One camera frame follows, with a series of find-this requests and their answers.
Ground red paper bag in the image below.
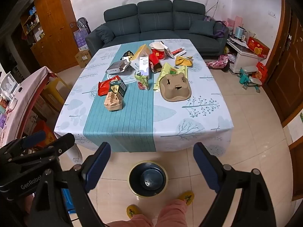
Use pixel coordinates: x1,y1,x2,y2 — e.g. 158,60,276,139
252,61,269,83

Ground hanging cable bundle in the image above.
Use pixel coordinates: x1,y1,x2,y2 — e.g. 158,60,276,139
204,0,220,17

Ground purple backpack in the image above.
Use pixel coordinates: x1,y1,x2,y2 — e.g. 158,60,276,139
205,15,230,38

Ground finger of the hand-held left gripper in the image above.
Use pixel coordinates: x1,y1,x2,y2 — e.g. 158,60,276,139
9,133,76,168
0,130,47,158

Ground brown paper carton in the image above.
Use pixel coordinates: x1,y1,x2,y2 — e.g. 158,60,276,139
104,91,124,112

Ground red white paper bucket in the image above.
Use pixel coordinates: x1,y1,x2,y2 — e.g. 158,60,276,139
149,42,165,61

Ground person's right leg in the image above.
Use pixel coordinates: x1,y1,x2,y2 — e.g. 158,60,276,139
153,199,190,227

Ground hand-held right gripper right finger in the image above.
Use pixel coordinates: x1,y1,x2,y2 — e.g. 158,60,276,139
193,142,277,227

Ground side table with pink cloth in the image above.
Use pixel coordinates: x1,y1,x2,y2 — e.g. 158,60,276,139
0,66,57,147

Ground green wrapper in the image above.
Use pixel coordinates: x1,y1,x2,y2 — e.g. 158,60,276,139
134,71,151,91

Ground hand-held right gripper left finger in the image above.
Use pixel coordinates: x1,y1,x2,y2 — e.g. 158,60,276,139
28,142,112,227

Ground table with leaf tablecloth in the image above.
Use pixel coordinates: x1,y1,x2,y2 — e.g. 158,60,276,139
54,38,235,158

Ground red snack packet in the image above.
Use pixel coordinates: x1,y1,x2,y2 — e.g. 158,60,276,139
98,75,122,97

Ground pink clothes pile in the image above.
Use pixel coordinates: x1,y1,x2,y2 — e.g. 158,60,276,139
205,54,237,72

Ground assorted small shelf boxes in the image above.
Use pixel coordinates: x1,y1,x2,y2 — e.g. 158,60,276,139
21,6,45,44

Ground black gold snack packet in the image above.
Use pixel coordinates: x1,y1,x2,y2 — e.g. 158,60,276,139
120,50,135,61

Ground yellow snack packet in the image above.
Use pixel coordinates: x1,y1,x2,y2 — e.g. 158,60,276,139
175,55,194,67

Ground grey box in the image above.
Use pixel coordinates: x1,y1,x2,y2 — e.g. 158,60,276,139
106,60,132,75

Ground dark green sofa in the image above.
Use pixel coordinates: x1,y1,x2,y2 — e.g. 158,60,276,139
85,0,230,57

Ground purple package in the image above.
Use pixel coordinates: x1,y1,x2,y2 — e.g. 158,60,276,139
73,28,88,51

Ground wooden cabinet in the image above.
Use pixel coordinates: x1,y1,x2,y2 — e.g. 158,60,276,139
20,0,82,74

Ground person's leg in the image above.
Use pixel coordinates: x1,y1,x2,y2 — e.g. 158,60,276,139
105,214,154,227
153,199,190,227

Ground teal ride-on toy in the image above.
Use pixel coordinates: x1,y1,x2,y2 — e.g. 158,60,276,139
237,66,263,93

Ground yellow plastic stool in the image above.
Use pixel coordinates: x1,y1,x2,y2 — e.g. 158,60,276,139
44,77,71,113

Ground white long box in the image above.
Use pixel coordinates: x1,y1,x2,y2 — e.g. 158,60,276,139
130,55,152,77

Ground person's left leg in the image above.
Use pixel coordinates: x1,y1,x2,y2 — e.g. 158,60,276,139
105,214,154,227

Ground light green plastic bag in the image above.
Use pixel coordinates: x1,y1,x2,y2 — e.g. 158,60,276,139
153,62,188,92

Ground red orange gift box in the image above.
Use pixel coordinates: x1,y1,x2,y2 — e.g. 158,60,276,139
35,120,57,147

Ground dark green carton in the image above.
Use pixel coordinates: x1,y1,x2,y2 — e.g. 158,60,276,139
109,79,127,97

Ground small red box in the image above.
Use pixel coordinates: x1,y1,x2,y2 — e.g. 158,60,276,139
149,53,162,73

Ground yellow triangular carton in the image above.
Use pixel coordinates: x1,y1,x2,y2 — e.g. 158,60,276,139
131,44,151,61

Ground cardboard box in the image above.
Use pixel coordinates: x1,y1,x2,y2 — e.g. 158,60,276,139
74,50,92,68

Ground brown pulp cup tray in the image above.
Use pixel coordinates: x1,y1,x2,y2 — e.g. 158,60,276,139
159,73,192,103

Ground wooden door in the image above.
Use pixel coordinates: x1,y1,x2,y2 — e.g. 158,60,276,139
262,0,303,127

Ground dark green cushion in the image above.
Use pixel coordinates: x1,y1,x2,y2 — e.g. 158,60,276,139
95,24,115,44
189,20,215,37

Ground white plastic appliance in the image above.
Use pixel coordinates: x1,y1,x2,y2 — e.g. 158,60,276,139
0,72,19,100

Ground pink paper bag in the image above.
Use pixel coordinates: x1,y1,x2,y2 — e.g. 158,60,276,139
227,16,243,30

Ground white side cabinet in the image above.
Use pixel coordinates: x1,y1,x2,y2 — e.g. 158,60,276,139
226,38,259,73

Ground yellow slipper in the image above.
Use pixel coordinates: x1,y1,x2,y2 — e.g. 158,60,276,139
177,190,195,205
126,204,140,218

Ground dark blue bin yellow rim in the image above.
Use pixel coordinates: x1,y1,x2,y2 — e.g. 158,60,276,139
128,161,169,198

